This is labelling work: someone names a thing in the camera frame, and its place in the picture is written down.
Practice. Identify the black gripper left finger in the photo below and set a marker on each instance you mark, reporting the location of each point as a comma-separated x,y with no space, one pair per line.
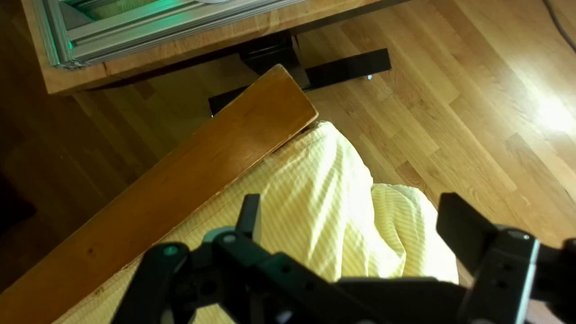
199,275

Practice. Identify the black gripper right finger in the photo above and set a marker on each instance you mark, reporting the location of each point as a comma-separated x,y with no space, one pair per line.
498,262

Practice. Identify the yellow bed blanket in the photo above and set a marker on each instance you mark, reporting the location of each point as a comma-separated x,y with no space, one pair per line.
325,198

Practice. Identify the light wooden desk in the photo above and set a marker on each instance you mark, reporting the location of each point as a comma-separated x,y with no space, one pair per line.
181,54

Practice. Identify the black metal stand base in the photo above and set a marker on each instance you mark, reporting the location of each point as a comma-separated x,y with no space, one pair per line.
348,64

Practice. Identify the wooden bunk bed frame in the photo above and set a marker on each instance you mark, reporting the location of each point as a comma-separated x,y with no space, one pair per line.
181,180

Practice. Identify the aluminium profile frame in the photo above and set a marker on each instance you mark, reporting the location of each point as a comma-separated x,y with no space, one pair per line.
120,28

